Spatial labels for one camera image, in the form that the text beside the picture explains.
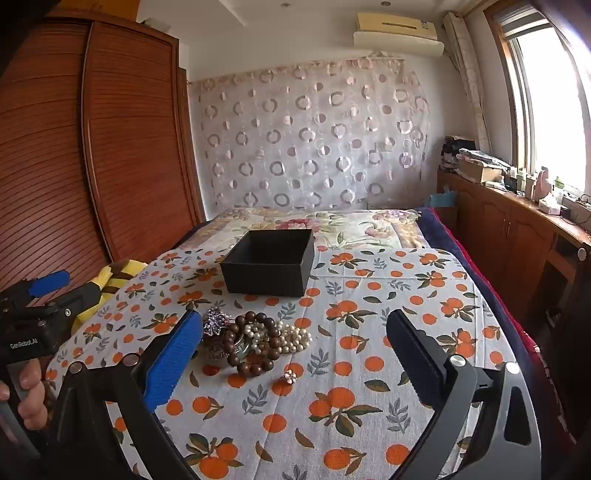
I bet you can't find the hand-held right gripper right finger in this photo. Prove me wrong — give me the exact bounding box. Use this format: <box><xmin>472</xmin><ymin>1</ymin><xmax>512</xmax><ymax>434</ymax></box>
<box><xmin>385</xmin><ymin>309</ymin><xmax>542</xmax><ymax>480</ymax></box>

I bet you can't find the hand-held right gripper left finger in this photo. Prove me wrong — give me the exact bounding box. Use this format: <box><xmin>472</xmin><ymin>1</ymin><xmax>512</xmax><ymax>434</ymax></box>
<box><xmin>46</xmin><ymin>309</ymin><xmax>204</xmax><ymax>480</ymax></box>

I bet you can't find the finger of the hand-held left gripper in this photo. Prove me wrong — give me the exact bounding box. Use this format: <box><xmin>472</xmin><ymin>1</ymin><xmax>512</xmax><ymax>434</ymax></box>
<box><xmin>44</xmin><ymin>282</ymin><xmax>101</xmax><ymax>324</ymax></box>
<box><xmin>0</xmin><ymin>271</ymin><xmax>71</xmax><ymax>303</ymax></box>

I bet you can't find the silver jewelry piece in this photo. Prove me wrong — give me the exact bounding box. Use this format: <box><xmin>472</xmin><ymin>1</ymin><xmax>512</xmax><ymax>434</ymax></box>
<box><xmin>203</xmin><ymin>339</ymin><xmax>232</xmax><ymax>361</ymax></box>

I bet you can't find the silver crystal brooch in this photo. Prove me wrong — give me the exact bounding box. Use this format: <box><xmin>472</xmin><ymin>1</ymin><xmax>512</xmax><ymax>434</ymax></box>
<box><xmin>203</xmin><ymin>307</ymin><xmax>237</xmax><ymax>337</ymax></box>

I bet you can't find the dark wooden bead bracelet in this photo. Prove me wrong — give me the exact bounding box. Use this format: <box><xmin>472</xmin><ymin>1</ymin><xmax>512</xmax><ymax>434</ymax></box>
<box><xmin>224</xmin><ymin>310</ymin><xmax>283</xmax><ymax>377</ymax></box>

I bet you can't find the white pearl necklace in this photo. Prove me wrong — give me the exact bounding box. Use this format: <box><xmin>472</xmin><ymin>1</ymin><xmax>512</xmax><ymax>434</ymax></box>
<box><xmin>242</xmin><ymin>318</ymin><xmax>314</xmax><ymax>356</ymax></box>

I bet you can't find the black box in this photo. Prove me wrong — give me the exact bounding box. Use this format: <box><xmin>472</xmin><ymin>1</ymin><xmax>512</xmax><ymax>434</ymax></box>
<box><xmin>220</xmin><ymin>228</ymin><xmax>315</xmax><ymax>297</ymax></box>

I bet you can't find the person's left hand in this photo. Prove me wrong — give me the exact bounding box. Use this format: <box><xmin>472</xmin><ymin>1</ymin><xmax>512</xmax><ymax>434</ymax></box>
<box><xmin>0</xmin><ymin>357</ymin><xmax>48</xmax><ymax>431</ymax></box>

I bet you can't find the yellow brown striped plush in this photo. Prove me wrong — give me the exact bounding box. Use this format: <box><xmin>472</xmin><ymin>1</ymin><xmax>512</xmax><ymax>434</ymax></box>
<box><xmin>76</xmin><ymin>259</ymin><xmax>148</xmax><ymax>324</ymax></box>

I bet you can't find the orange fruit print tablecloth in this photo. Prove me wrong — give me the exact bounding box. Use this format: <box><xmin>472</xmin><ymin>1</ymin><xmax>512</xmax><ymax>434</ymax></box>
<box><xmin>46</xmin><ymin>247</ymin><xmax>532</xmax><ymax>480</ymax></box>

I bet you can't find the dark blue blanket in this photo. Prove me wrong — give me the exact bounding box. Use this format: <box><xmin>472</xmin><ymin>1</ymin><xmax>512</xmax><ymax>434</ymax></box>
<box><xmin>416</xmin><ymin>208</ymin><xmax>541</xmax><ymax>370</ymax></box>

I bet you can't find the floral bedsheet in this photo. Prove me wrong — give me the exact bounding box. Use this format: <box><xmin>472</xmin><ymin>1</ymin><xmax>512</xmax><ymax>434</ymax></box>
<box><xmin>178</xmin><ymin>207</ymin><xmax>426</xmax><ymax>259</ymax></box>

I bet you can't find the brown wooden cabinet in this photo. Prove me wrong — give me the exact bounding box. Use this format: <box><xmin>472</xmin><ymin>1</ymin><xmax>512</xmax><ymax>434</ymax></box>
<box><xmin>436</xmin><ymin>168</ymin><xmax>591</xmax><ymax>324</ymax></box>

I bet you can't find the brown wooden wardrobe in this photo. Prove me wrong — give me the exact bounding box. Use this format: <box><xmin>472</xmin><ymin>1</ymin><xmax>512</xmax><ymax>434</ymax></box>
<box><xmin>0</xmin><ymin>11</ymin><xmax>207</xmax><ymax>305</ymax></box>

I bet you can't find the pile of clutter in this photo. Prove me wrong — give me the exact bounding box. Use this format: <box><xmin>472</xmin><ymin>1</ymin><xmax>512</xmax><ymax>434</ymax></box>
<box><xmin>441</xmin><ymin>135</ymin><xmax>513</xmax><ymax>183</ymax></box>

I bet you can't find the pink bottle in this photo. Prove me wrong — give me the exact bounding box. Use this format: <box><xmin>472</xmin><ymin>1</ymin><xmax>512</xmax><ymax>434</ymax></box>
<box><xmin>532</xmin><ymin>167</ymin><xmax>553</xmax><ymax>201</ymax></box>

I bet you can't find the white circle pattern curtain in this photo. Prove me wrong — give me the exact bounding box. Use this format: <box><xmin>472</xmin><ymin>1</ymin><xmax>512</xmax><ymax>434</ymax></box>
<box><xmin>187</xmin><ymin>55</ymin><xmax>432</xmax><ymax>213</ymax></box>

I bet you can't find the pale patterned window curtain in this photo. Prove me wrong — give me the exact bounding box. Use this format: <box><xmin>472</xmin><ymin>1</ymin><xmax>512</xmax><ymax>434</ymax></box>
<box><xmin>443</xmin><ymin>11</ymin><xmax>492</xmax><ymax>153</ymax></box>

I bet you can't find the wooden frame window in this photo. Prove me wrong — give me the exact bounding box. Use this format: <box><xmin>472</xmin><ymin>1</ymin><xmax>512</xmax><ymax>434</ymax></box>
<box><xmin>489</xmin><ymin>0</ymin><xmax>591</xmax><ymax>195</ymax></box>

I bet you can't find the wall air conditioner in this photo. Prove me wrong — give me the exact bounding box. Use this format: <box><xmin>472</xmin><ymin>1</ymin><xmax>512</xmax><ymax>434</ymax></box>
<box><xmin>353</xmin><ymin>11</ymin><xmax>446</xmax><ymax>58</ymax></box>

